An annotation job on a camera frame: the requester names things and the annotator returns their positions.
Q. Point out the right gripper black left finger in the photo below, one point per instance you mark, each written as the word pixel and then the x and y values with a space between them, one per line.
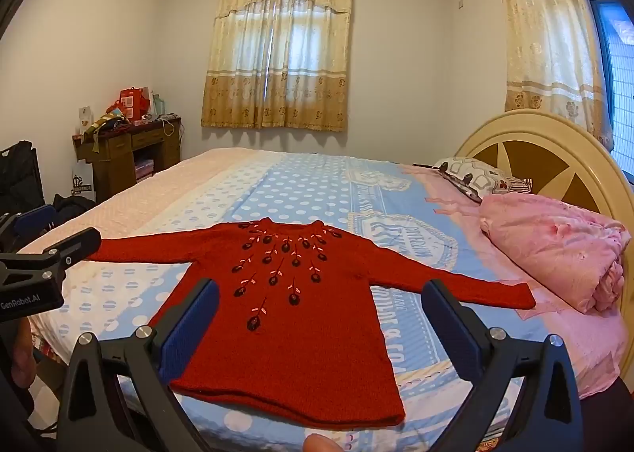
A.
pixel 93 414

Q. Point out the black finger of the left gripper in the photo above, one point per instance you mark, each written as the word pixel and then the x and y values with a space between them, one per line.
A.
pixel 36 222
pixel 77 247

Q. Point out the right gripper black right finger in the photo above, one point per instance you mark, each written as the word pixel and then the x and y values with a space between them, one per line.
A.
pixel 547 414

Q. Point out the red knitted sweater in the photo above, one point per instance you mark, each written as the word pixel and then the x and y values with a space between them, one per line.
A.
pixel 294 331

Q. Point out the person left hand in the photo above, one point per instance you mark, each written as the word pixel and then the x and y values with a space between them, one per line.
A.
pixel 23 366

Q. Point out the person right hand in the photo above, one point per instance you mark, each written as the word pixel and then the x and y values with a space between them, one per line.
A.
pixel 320 443

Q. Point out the black folding chair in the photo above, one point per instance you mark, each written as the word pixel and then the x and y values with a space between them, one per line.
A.
pixel 20 181

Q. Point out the white paper bag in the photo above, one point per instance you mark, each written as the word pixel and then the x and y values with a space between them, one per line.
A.
pixel 83 183

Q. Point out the dark wooden desk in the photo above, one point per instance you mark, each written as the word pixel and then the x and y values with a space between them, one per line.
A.
pixel 117 154

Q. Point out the red gift box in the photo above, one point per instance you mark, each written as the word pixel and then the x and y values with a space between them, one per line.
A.
pixel 134 103

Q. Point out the folded pink quilt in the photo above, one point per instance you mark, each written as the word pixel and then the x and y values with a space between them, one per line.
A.
pixel 574 253

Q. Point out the blue polka dot bed blanket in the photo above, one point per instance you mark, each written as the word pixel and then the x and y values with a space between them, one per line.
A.
pixel 407 209

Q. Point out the grey patterned pillow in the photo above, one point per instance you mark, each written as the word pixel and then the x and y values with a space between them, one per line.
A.
pixel 477 179

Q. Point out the cream wooden headboard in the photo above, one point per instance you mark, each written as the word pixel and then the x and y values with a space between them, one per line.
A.
pixel 567 164

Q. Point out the beige curtain centre window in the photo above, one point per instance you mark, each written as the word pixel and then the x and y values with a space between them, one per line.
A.
pixel 279 64

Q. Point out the beige curtain side window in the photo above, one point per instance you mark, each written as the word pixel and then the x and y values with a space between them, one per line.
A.
pixel 554 64

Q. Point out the window with grille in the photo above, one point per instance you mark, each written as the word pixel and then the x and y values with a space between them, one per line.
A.
pixel 615 31

